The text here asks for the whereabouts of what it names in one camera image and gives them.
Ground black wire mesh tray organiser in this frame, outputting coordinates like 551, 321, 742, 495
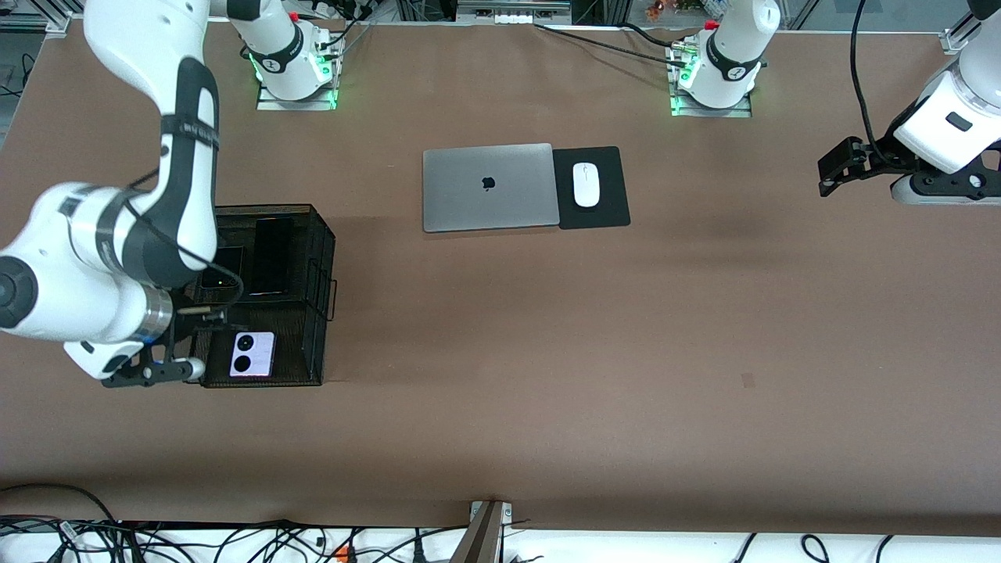
192, 204, 339, 389

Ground white computer mouse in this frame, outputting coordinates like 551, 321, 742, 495
572, 162, 601, 209

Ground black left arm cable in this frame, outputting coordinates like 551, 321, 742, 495
849, 0, 884, 151

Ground grey power strip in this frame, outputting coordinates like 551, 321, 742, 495
457, 0, 572, 26

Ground black slab smartphone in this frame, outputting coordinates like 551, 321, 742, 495
249, 217, 298, 298

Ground black flip phone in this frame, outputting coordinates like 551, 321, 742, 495
201, 246, 244, 291

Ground white flip phone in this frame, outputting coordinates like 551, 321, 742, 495
229, 332, 277, 379

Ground black mouse pad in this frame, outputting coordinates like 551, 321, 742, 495
552, 145, 632, 231

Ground black cable across table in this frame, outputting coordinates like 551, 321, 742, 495
534, 22, 689, 67

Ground silver closed laptop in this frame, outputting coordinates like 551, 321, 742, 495
422, 142, 561, 234

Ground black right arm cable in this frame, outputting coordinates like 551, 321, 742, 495
109, 141, 247, 314

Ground grey metal post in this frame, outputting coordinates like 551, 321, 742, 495
452, 500, 514, 563

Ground black looping floor cable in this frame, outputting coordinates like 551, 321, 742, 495
0, 482, 120, 525

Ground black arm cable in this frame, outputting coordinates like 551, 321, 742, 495
849, 0, 884, 151
109, 141, 247, 314

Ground tangled black floor cables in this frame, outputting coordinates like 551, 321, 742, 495
0, 516, 470, 563

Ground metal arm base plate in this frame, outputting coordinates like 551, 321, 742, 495
671, 92, 753, 119
257, 82, 339, 111

